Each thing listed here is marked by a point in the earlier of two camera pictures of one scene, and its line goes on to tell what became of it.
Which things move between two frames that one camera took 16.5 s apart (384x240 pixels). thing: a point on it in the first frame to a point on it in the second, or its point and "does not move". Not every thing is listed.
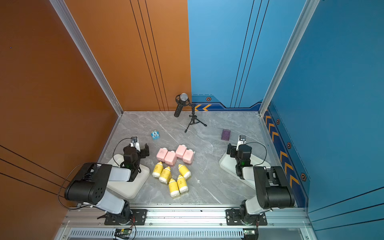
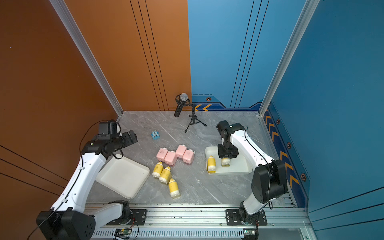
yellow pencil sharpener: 158,169 does not move
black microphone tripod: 194,119 does not move
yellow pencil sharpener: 182,186 to 225,162
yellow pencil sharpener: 174,189 does not move
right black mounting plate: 233,217 does not move
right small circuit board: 250,233 does not move
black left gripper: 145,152 to 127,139
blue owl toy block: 155,135 does not move
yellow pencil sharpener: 184,171 to 211,165
